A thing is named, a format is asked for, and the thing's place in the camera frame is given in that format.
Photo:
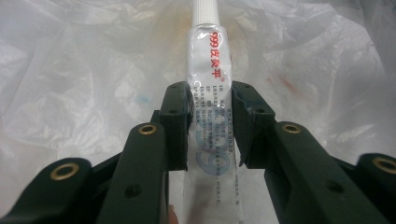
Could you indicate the white ointment tube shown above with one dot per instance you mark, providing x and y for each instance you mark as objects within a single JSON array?
[{"x": 208, "y": 62}]

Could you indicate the clear smiley plastic bag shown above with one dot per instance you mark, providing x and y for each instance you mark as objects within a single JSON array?
[{"x": 77, "y": 62}]

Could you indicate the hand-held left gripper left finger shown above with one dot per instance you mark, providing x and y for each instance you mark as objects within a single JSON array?
[{"x": 140, "y": 174}]

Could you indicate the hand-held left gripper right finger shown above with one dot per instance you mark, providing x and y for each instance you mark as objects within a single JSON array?
[{"x": 305, "y": 174}]

